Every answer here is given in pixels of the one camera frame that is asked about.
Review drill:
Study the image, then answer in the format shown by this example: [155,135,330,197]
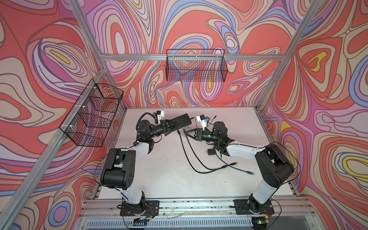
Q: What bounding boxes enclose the left black wire basket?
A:
[59,80,124,148]

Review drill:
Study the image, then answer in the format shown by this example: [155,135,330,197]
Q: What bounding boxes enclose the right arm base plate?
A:
[233,199,275,216]

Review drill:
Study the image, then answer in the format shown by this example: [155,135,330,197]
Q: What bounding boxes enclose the black wire basket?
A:
[59,80,124,148]
[165,48,228,82]

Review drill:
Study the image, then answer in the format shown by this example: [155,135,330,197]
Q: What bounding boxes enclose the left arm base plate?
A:
[117,200,160,217]

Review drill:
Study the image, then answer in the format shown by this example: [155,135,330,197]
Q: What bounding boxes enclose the aluminium front rail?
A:
[75,196,323,230]

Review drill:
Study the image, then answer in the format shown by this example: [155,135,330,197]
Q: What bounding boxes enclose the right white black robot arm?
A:
[186,122,295,214]

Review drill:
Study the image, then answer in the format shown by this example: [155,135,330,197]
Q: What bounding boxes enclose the blue ethernet cable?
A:
[214,152,255,176]

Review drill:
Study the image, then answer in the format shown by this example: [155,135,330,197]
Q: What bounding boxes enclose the black ethernet cable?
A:
[177,128,238,174]

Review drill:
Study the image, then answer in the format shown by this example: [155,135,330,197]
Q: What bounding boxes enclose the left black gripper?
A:
[147,122,179,141]

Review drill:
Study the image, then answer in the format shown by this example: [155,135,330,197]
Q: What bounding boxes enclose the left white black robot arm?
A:
[99,112,179,216]

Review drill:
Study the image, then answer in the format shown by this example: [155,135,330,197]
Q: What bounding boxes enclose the black power adapter with cord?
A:
[205,115,218,157]

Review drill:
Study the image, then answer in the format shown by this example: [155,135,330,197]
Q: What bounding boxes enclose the black network switch box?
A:
[168,114,192,131]

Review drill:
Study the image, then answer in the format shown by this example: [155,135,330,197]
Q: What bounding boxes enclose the rear black wire basket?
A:
[165,48,228,82]

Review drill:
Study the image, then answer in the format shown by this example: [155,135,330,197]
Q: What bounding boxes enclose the aluminium frame struts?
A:
[0,0,334,230]

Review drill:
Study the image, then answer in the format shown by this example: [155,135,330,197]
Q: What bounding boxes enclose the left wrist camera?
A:
[153,110,164,125]

